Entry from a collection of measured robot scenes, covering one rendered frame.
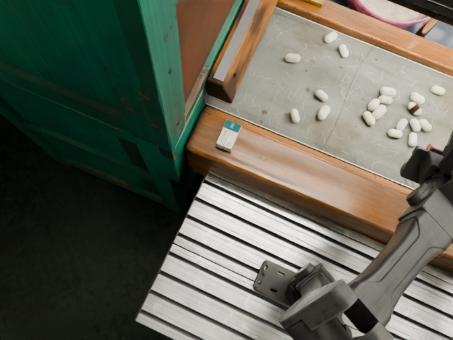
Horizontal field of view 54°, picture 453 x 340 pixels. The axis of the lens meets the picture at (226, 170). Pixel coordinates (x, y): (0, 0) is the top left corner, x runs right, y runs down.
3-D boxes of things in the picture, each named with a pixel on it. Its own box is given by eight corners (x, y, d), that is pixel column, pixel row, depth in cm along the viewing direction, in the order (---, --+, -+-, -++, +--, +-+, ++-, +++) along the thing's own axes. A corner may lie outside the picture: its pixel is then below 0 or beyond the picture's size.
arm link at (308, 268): (312, 261, 85) (290, 280, 84) (344, 297, 83) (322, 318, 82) (305, 263, 91) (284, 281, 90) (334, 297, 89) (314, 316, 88)
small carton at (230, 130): (230, 152, 94) (230, 150, 92) (215, 146, 94) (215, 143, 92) (240, 128, 95) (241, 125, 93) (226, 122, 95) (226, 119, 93)
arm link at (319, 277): (321, 260, 88) (319, 305, 57) (344, 287, 87) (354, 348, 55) (297, 280, 89) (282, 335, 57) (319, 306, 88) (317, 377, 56)
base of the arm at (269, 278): (269, 256, 90) (255, 288, 88) (360, 298, 89) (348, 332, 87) (263, 258, 98) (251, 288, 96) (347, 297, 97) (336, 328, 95)
